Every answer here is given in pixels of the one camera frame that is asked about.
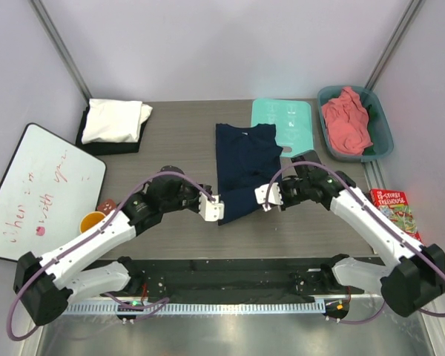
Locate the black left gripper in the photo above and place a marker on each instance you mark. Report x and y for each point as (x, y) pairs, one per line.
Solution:
(197, 188)

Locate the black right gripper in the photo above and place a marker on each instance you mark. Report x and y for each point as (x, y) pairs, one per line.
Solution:
(286, 204)

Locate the navy blue t shirt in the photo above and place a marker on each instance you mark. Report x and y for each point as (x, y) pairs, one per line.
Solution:
(246, 159)

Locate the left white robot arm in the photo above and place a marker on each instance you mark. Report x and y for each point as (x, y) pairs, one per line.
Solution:
(48, 284)

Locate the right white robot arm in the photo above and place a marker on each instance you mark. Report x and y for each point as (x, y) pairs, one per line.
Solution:
(411, 275)

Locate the teal instruction mat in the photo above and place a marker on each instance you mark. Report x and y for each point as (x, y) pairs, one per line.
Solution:
(293, 122)

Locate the small red brown block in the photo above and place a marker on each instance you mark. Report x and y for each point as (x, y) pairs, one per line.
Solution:
(106, 206)

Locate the pink crumpled t shirt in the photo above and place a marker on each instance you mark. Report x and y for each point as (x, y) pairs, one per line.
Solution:
(346, 122)

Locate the white mug orange inside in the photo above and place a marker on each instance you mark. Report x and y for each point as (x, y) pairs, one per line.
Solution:
(90, 220)

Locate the folded black t shirt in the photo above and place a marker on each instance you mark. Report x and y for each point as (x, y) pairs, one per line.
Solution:
(106, 148)

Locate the teal plastic bin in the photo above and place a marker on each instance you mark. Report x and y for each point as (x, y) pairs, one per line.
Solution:
(383, 138)

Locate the red storey house book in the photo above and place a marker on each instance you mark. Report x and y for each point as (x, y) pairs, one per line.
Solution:
(394, 205)

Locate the folded white t shirt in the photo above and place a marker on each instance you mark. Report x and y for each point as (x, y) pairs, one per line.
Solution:
(115, 121)

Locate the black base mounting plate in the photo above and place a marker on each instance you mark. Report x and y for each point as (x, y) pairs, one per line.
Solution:
(235, 281)

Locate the green t shirt in bin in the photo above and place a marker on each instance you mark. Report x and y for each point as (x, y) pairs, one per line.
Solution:
(373, 115)

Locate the white dry-erase board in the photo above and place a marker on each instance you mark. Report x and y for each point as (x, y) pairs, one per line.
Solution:
(48, 187)

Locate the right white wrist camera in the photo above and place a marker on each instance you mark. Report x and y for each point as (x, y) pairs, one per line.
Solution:
(269, 196)

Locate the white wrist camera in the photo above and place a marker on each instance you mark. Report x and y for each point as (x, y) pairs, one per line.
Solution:
(269, 196)
(211, 209)

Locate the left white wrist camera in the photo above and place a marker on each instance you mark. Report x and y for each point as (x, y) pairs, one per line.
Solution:
(211, 209)

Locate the perforated white cable duct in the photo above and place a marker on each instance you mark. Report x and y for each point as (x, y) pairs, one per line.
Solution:
(109, 307)

